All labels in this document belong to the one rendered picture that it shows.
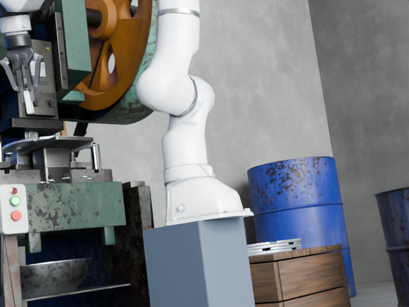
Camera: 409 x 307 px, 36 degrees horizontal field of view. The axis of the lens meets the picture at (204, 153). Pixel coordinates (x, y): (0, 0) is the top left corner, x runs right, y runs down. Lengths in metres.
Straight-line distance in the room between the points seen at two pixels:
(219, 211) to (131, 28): 1.13
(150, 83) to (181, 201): 0.29
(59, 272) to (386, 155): 3.46
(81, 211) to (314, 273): 0.74
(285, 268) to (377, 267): 3.40
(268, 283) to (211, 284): 0.36
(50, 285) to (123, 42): 0.95
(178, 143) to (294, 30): 3.94
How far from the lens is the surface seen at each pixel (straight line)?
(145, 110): 2.41
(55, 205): 1.98
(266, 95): 4.88
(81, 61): 2.29
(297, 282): 1.84
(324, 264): 1.97
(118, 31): 2.48
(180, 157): 1.53
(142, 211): 2.07
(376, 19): 5.23
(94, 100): 2.52
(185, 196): 1.49
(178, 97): 1.53
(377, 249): 5.16
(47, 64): 2.27
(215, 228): 1.48
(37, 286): 2.07
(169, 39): 1.59
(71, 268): 2.08
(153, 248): 1.53
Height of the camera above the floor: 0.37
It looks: 9 degrees up
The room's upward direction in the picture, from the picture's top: 7 degrees counter-clockwise
